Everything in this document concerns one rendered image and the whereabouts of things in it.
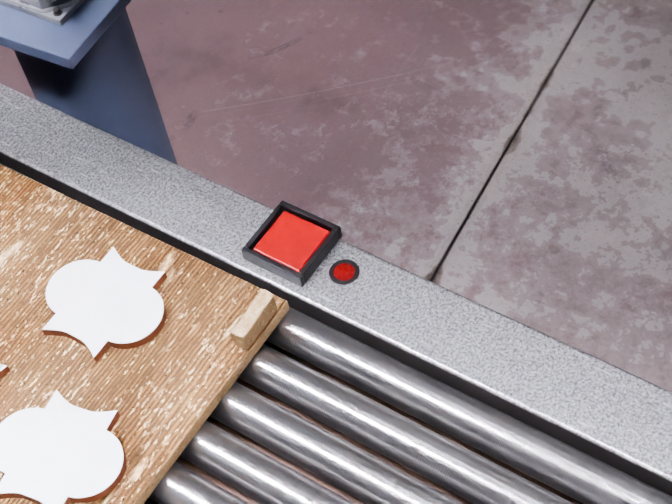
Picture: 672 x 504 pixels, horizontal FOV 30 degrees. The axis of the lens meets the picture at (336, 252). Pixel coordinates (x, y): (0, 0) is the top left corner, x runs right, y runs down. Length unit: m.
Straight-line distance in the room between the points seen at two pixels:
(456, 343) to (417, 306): 0.06
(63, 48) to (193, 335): 0.55
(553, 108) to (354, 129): 0.42
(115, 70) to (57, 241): 0.52
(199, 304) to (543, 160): 1.41
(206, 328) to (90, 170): 0.28
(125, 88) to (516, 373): 0.87
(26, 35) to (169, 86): 1.15
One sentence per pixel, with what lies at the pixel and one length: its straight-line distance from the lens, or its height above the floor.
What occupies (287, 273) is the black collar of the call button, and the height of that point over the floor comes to 0.93.
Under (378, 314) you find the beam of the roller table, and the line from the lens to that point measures 1.26.
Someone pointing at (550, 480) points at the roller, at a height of 0.91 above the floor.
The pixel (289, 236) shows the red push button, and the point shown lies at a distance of 1.32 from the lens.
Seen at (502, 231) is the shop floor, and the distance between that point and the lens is 2.46.
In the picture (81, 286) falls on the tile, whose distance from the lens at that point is 1.31.
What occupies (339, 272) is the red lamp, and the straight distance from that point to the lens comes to 1.30.
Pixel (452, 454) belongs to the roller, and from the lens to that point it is 1.17.
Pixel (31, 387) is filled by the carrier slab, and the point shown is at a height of 0.94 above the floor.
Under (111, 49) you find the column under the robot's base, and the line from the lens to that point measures 1.82.
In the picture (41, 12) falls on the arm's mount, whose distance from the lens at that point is 1.72.
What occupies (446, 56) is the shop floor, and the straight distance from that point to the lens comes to 2.78.
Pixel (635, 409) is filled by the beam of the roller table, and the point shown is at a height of 0.92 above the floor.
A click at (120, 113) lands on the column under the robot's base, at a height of 0.64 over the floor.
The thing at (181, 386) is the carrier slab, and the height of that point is 0.94.
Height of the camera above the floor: 1.96
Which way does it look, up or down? 53 degrees down
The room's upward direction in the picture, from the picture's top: 11 degrees counter-clockwise
